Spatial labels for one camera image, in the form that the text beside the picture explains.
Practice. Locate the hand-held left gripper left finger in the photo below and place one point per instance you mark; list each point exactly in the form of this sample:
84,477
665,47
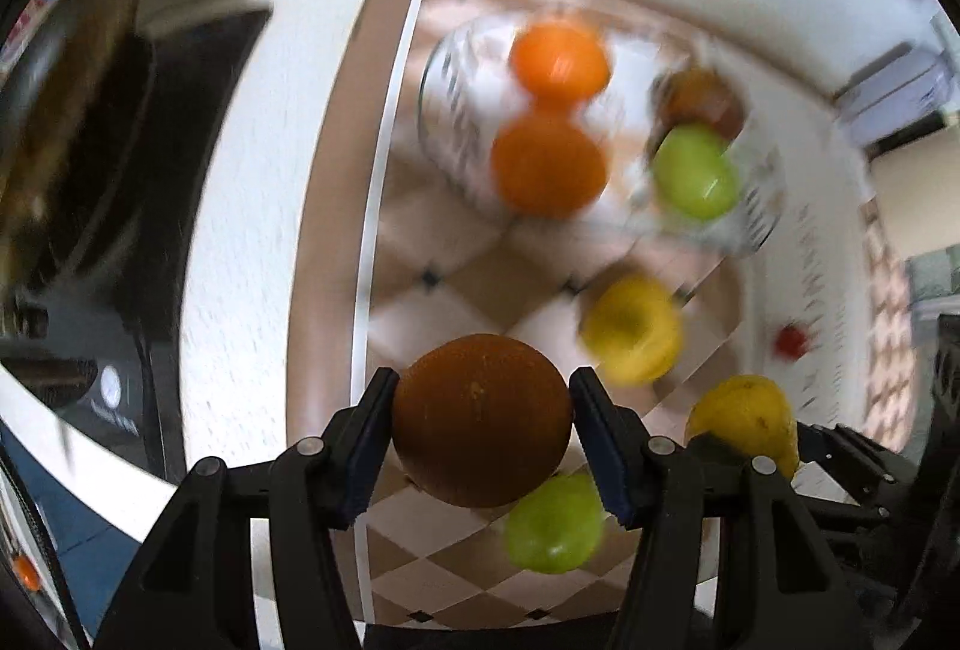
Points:
366,464

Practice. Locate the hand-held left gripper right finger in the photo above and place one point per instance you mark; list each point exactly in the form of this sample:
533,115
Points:
601,456

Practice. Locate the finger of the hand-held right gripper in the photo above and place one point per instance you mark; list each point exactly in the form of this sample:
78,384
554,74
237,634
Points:
855,470

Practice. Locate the dark orange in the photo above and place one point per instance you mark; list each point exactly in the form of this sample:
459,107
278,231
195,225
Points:
480,421

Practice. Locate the green apple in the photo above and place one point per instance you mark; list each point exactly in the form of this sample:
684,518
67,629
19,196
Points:
695,171
553,524

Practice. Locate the yellow pear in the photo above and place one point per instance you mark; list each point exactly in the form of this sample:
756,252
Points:
742,421

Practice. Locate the yellow apple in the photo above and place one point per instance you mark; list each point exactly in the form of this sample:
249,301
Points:
634,329

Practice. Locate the small red fruit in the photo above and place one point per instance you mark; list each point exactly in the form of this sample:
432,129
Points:
790,342

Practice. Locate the checkered tablecloth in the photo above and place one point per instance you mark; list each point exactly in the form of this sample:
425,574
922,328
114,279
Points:
480,290

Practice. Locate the black screen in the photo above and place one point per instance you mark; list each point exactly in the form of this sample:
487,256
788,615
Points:
202,230

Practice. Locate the bright orange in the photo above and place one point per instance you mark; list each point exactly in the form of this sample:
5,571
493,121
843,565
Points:
560,57
549,164

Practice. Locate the brown kiwi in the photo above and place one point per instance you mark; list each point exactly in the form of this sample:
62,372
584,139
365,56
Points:
701,98

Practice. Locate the white air conditioner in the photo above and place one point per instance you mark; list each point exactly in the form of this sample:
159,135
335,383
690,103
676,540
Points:
896,91

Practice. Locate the dark blurred object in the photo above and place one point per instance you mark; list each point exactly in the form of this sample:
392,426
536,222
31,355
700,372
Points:
71,117

